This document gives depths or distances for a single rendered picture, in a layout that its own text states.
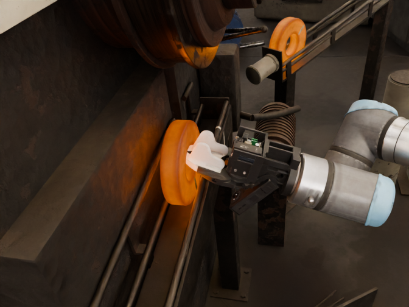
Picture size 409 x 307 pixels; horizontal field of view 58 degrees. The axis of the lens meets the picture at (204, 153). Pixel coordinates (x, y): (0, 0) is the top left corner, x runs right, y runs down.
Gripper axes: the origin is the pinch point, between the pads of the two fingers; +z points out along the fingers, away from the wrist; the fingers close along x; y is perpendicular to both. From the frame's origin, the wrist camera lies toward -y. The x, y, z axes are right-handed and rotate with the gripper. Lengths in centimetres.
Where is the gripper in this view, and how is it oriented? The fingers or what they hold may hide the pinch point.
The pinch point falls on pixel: (181, 154)
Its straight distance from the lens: 67.2
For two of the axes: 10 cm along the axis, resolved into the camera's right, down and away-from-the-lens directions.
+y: 1.8, -7.4, -6.4
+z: -9.6, -2.8, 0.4
